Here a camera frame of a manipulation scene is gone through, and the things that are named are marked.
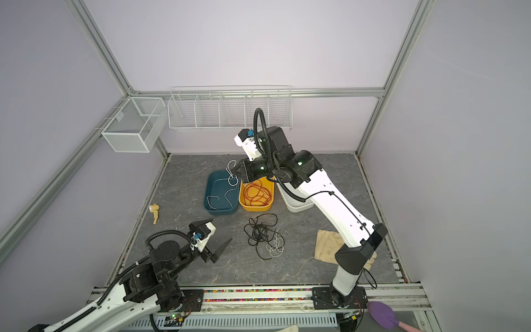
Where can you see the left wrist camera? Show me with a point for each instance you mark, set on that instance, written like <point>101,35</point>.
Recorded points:
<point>201,240</point>

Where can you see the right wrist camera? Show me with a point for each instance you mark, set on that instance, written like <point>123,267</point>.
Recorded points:
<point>245,140</point>

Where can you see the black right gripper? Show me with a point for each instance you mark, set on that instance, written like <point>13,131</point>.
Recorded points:
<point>249,174</point>

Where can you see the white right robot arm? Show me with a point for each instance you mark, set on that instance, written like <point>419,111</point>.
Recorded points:
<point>269,155</point>

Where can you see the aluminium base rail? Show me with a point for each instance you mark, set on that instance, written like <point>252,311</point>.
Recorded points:
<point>232,308</point>

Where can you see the yellow plastic tub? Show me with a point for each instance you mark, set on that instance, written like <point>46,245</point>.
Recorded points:
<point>257,196</point>

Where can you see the white wire shelf basket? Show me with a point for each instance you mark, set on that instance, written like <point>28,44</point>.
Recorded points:
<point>228,107</point>

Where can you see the beige work glove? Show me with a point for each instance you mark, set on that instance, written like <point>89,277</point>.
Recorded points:
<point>327,245</point>

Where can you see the teal plastic tub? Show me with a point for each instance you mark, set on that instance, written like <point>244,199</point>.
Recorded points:
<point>221,193</point>

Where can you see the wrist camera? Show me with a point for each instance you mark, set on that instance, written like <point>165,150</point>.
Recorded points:
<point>245,140</point>
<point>201,240</point>

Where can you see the white mesh box basket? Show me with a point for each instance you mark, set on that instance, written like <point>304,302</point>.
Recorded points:
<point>137,125</point>

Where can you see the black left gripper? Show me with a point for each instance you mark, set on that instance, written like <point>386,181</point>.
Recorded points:
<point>207,252</point>

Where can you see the white plastic tub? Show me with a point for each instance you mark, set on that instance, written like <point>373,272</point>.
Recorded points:
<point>292,204</point>

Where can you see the yellow toy figure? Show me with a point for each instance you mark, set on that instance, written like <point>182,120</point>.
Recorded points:
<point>154,209</point>

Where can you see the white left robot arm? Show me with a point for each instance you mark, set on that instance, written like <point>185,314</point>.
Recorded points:
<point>150,284</point>

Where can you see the purple silicone spatula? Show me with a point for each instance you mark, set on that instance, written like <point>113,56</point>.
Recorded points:
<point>384,315</point>

